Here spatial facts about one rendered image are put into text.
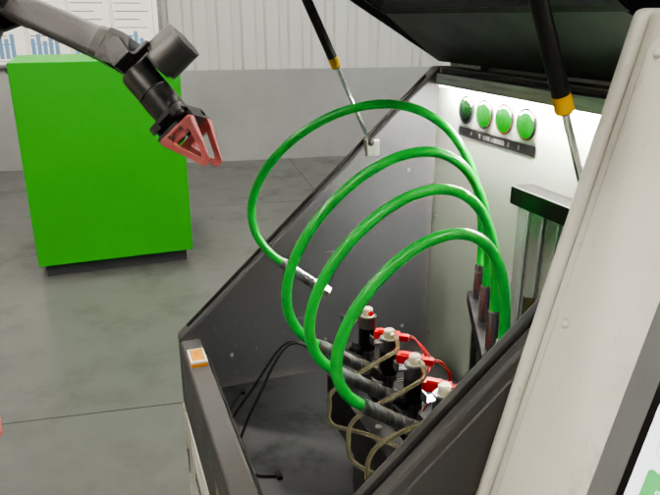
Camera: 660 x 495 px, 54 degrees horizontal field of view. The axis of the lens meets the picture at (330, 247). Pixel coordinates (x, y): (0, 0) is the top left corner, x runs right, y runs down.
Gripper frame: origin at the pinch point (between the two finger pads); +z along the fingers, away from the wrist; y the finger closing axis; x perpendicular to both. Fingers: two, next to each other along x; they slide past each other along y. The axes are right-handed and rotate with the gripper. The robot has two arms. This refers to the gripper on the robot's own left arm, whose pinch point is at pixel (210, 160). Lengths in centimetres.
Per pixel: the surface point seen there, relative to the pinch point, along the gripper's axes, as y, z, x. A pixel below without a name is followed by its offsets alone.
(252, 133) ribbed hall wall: 602, -177, 123
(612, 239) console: -39, 43, -36
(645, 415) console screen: -45, 54, -28
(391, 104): -1.7, 13.9, -27.9
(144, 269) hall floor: 278, -66, 165
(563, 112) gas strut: -33, 32, -40
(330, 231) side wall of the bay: 25.4, 19.5, -1.9
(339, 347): -31.5, 35.3, -6.9
